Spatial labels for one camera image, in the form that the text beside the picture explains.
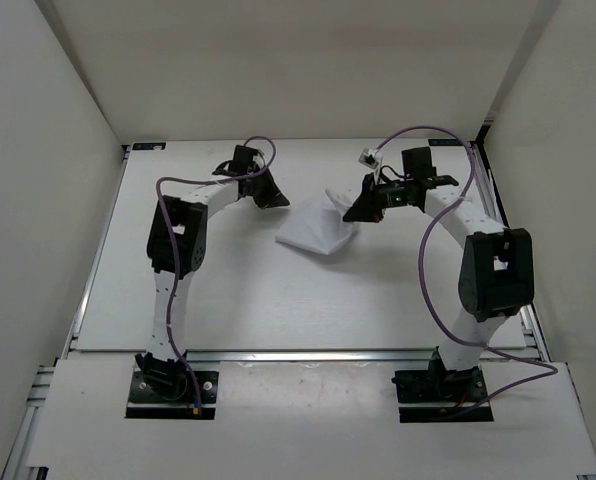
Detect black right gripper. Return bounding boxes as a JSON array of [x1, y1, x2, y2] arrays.
[[342, 172, 412, 223]]

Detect white fabric skirt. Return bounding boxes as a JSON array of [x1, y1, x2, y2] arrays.
[[275, 189, 358, 256]]

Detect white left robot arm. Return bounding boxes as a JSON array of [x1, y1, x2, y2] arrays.
[[139, 137, 290, 365]]

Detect blue right corner label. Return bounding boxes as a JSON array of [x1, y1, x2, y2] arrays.
[[428, 138, 462, 147]]

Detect blue corner label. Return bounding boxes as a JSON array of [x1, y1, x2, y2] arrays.
[[428, 138, 462, 147], [131, 142, 167, 151]]

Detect blue left corner label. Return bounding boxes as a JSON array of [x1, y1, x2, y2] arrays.
[[131, 142, 167, 151]]

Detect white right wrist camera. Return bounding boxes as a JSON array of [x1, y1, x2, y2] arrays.
[[359, 148, 383, 183]]

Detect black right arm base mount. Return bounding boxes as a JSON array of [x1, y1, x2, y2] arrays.
[[391, 358, 494, 424]]

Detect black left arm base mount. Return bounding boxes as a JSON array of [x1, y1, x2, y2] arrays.
[[125, 353, 219, 420]]

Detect aluminium left front frame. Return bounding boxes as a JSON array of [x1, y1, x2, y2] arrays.
[[0, 364, 62, 480]]

